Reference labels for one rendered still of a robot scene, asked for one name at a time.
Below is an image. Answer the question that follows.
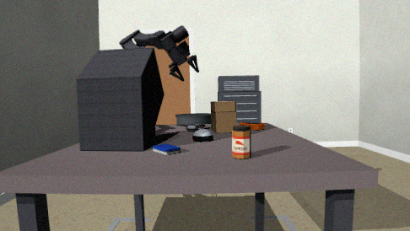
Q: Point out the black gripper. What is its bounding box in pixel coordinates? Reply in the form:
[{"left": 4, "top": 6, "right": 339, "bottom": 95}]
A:
[{"left": 166, "top": 46, "right": 199, "bottom": 82}]

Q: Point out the orange spice jar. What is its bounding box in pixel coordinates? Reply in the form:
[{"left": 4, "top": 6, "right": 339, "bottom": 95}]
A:
[{"left": 232, "top": 125, "right": 251, "bottom": 159}]

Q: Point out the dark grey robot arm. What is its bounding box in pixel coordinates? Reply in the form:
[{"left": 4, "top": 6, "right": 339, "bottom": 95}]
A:
[{"left": 119, "top": 25, "right": 190, "bottom": 56}]

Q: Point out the brown cardboard box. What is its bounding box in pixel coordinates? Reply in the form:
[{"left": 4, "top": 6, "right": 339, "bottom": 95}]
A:
[{"left": 211, "top": 101, "right": 237, "bottom": 133}]

